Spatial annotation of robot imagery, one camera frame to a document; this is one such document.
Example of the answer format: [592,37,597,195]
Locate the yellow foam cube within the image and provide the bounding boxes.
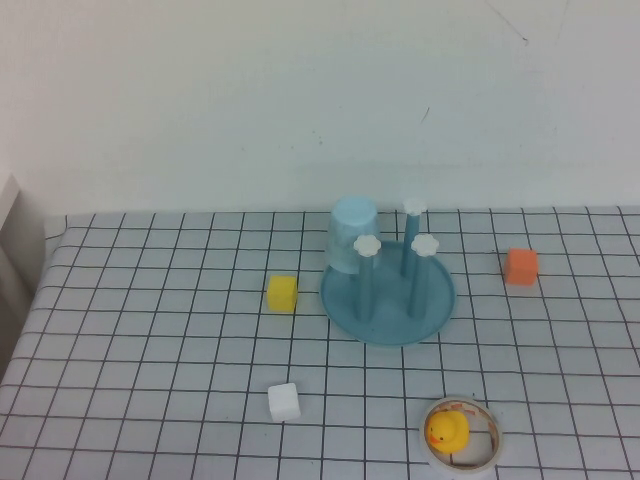
[266,274,300,314]

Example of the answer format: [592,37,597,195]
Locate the orange foam cube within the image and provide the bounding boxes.
[503,247,540,287]

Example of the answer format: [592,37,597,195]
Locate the white tape roll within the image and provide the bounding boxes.
[418,395,506,476]

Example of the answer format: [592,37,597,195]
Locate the light blue plastic cup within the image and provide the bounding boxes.
[324,195,380,277]

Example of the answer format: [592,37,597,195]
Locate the white foam cube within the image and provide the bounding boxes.
[267,382,303,424]

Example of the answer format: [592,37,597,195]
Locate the blue cup stand white caps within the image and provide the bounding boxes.
[319,198,457,349]

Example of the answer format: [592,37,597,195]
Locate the white box edge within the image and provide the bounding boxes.
[0,172,47,326]

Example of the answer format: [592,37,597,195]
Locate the yellow rubber duck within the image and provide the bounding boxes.
[425,410,471,456]

